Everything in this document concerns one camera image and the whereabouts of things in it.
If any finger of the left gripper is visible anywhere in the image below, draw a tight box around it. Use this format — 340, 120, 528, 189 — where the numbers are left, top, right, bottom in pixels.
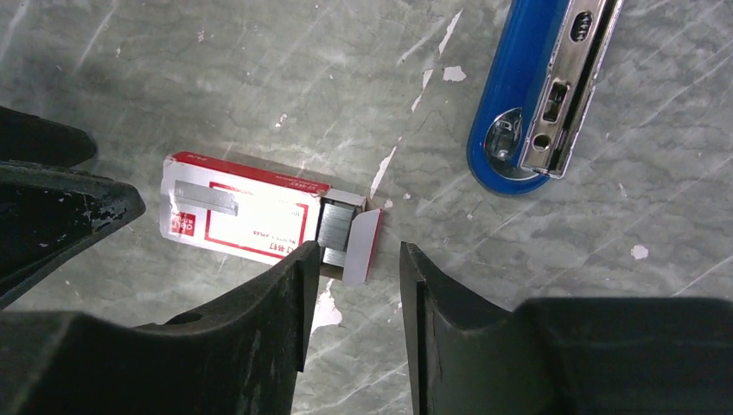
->
1, 162, 146, 308
1, 107, 98, 168

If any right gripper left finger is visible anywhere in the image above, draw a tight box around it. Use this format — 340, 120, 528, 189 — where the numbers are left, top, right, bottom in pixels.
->
1, 241, 320, 414

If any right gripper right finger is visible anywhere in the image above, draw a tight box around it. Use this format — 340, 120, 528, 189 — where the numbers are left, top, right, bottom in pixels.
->
399, 242, 732, 414

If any red staples box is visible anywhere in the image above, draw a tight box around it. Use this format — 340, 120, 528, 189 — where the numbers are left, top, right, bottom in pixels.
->
159, 151, 382, 286

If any blue black stapler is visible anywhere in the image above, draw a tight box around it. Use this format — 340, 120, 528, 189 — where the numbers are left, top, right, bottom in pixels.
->
467, 0, 622, 196

